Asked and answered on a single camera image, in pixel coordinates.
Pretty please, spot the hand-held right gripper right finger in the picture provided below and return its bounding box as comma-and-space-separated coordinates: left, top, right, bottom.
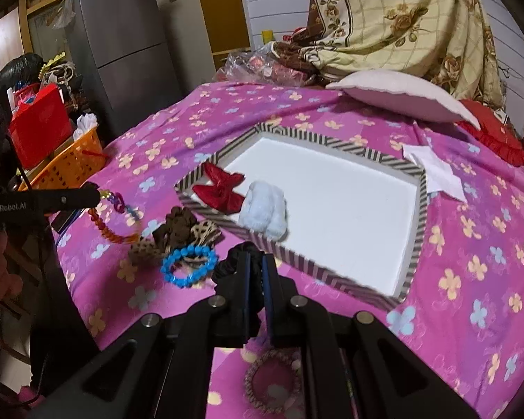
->
262, 254, 481, 419

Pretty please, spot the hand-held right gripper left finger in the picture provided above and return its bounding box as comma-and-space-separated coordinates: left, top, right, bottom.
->
26, 251, 261, 419

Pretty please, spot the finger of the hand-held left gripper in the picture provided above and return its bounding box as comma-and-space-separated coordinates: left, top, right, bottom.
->
24, 183, 102, 216
49, 208, 85, 235

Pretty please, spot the black scrunchie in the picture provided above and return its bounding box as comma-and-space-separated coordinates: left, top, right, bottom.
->
212, 241, 267, 298

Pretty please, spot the multicoloured round bead bracelet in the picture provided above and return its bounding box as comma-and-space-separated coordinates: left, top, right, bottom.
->
86, 189, 143, 246

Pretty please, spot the pink woven bracelet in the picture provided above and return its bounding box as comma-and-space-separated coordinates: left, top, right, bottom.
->
243, 349, 304, 415

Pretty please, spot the striped cardboard box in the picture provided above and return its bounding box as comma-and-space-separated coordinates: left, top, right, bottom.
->
175, 123, 428, 313

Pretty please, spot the orange plastic basket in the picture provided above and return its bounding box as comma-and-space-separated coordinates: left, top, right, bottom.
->
17, 124, 106, 193

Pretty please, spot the leopard print bow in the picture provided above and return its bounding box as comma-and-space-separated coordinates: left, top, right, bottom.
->
129, 220, 226, 268

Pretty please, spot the light blue fluffy scrunchie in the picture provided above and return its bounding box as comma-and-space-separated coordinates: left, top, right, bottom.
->
238, 180, 289, 242

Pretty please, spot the red paper bag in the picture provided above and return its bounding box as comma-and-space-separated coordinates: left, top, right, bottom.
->
9, 83, 73, 170

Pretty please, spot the white plastic bag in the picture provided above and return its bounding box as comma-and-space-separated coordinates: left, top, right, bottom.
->
72, 112, 99, 141

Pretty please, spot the brown scrunchie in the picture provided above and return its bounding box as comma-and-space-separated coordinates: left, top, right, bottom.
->
152, 206, 198, 255

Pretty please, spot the red bow hair clip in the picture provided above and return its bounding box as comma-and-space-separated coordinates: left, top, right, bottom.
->
192, 161, 248, 214

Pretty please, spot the grey refrigerator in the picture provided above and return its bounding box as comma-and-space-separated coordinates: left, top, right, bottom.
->
65, 0, 217, 139

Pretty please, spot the pink floral bedsheet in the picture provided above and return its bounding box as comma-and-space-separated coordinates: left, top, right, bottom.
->
54, 79, 524, 419

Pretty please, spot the white paper sheet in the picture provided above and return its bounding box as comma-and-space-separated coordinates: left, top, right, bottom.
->
401, 141, 469, 204

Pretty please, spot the clear plastic bag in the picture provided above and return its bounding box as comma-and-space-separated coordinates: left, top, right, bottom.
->
224, 47, 320, 89

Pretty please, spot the pink pillow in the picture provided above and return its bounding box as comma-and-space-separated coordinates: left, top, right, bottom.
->
327, 70, 482, 131

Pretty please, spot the wooden door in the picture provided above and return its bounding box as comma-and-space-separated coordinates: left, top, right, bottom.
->
196, 0, 252, 71

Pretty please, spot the red frilled cushion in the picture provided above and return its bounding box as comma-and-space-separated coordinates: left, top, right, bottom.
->
456, 100, 524, 167

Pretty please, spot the beige floral quilt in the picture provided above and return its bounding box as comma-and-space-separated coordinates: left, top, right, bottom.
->
273, 0, 507, 110

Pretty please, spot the blue bead bracelet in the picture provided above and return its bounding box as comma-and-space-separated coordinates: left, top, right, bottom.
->
161, 244, 219, 289

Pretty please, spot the coiled rope bundle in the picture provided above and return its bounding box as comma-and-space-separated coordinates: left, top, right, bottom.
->
39, 51, 78, 87

